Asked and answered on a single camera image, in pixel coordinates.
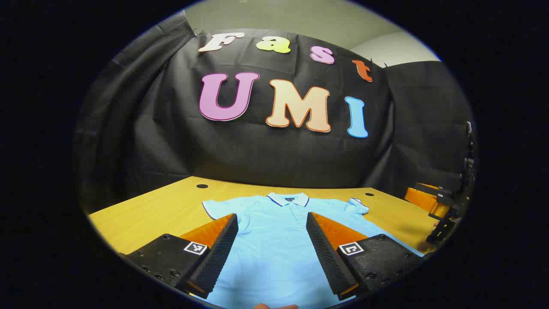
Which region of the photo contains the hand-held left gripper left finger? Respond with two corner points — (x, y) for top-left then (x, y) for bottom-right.
(118, 213), (239, 300)

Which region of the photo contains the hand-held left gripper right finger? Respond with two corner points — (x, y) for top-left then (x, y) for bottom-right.
(305, 212), (429, 301)

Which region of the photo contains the light blue T-shirt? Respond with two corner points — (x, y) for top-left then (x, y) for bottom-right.
(189, 192), (425, 309)

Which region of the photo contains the black backdrop cloth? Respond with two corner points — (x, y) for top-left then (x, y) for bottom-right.
(73, 11), (477, 215)

